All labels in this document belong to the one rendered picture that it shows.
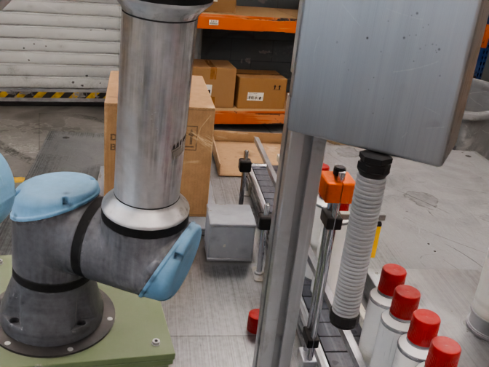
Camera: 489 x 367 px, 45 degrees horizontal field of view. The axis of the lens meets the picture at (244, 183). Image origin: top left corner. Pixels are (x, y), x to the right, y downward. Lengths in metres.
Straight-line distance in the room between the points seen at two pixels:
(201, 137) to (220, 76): 3.32
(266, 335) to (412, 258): 0.66
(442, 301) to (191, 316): 0.47
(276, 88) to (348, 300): 4.17
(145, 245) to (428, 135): 0.37
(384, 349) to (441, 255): 0.68
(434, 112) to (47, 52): 4.61
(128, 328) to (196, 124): 0.53
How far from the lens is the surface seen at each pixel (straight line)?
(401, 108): 0.61
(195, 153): 1.34
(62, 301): 0.89
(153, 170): 0.72
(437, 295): 1.21
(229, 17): 4.48
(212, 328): 1.08
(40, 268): 0.86
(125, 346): 0.92
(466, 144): 3.11
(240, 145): 1.94
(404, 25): 0.60
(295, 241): 0.77
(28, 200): 0.82
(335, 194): 0.78
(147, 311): 0.99
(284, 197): 0.72
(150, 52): 0.66
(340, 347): 1.00
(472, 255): 1.51
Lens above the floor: 1.48
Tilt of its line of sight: 23 degrees down
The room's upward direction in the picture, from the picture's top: 6 degrees clockwise
